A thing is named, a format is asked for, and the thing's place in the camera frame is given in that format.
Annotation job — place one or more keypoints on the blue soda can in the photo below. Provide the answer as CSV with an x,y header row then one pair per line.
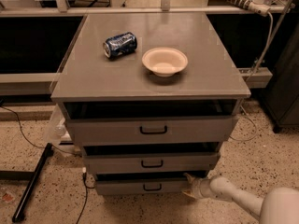
x,y
120,44

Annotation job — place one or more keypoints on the grey drawer cabinet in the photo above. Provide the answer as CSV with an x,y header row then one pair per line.
x,y
149,98

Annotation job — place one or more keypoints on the grey bottom drawer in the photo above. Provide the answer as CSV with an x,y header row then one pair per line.
x,y
144,183

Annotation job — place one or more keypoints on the black floor bar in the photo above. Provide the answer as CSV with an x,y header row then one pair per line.
x,y
19,213

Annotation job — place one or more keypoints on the white paper bowl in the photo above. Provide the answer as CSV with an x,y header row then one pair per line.
x,y
164,62

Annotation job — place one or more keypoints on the grey drawer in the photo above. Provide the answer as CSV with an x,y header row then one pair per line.
x,y
144,183
150,122
150,158

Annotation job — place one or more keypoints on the white power strip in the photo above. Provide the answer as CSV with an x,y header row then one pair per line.
x,y
255,6

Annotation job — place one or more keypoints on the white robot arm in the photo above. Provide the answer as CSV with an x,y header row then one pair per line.
x,y
279,206

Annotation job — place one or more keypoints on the dark grey cabinet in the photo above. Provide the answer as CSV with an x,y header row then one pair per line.
x,y
280,99

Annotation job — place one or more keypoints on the grey top drawer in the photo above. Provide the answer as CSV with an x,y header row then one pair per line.
x,y
150,122

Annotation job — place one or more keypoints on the clear plastic bag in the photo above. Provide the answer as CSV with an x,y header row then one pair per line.
x,y
56,131

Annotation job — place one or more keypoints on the grey middle drawer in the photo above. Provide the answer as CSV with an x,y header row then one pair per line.
x,y
150,158

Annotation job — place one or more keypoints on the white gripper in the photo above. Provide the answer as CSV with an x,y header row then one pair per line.
x,y
200,188

